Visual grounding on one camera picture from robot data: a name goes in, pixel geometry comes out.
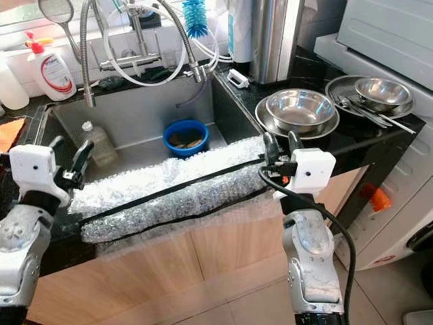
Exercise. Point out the white tumble dryer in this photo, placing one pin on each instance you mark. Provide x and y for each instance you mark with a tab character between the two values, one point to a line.
389	40

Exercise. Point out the steel mesh strainer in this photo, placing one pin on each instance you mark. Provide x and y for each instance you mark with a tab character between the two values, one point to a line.
55	8

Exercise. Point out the clear plastic bottle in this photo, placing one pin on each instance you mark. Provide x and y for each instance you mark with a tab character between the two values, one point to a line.
101	145

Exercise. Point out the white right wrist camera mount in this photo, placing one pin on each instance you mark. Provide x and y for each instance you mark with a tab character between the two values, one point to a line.
311	169

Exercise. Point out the stainless steel sink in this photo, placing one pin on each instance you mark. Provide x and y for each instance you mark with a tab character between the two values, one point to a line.
142	112

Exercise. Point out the clear bubble wrap strip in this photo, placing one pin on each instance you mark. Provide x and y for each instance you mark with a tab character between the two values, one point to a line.
176	177

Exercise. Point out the white blue-label water filter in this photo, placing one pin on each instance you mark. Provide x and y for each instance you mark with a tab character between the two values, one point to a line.
240	30

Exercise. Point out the steel mixer tap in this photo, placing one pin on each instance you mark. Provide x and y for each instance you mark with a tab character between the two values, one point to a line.
132	61

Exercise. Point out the black and white fan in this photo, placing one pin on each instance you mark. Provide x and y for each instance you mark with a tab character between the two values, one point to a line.
418	318

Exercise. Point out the blue bottle brush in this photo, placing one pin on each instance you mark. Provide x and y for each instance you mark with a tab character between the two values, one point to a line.
196	17

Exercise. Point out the small drinking glass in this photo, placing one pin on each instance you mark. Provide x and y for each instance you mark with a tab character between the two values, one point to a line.
166	57

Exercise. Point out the wooden sink cabinet door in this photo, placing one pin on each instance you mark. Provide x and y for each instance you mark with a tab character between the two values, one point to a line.
142	277
237	244

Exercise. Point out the orange cloth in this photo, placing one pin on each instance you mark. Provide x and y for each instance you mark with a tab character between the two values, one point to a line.
10	134

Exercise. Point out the dark scouring pad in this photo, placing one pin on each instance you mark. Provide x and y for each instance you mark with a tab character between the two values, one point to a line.
111	82

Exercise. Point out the small steel bowl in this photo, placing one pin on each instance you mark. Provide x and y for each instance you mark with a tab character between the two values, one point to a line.
382	93

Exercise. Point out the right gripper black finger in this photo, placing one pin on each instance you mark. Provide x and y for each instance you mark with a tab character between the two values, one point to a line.
270	149
295	143

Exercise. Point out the tall steel canister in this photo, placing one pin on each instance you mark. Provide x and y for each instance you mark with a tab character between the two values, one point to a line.
276	40

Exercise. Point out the round steel plate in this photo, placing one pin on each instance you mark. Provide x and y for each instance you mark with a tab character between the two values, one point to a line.
338	87
262	120

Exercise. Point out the plain white plastic bottle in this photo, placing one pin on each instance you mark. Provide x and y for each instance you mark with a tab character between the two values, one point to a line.
10	88

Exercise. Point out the large steel bowl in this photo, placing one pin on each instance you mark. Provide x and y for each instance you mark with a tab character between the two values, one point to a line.
301	108

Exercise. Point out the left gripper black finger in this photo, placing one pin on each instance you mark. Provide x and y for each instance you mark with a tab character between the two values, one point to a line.
82	157
55	143

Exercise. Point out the white red-pump soap bottle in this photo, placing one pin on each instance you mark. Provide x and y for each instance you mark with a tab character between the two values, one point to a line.
55	74

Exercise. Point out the small white clip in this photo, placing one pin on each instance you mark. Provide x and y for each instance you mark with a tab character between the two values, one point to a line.
238	78

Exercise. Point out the steel fork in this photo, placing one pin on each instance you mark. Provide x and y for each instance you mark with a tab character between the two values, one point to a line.
362	112

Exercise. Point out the blue plastic bowl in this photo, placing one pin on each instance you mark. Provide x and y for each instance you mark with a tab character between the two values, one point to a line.
169	135

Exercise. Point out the steel flexible faucet spout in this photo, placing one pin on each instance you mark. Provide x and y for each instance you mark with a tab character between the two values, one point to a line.
193	47

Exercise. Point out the small orange plastic object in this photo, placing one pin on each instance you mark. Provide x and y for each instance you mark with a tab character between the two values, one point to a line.
377	198

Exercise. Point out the dark green sponge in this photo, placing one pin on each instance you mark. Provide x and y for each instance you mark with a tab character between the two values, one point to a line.
157	72

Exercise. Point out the steel spoon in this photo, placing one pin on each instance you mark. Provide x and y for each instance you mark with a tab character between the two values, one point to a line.
389	120

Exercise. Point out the white front-load washing machine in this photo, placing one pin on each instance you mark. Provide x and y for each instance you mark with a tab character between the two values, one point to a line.
399	203

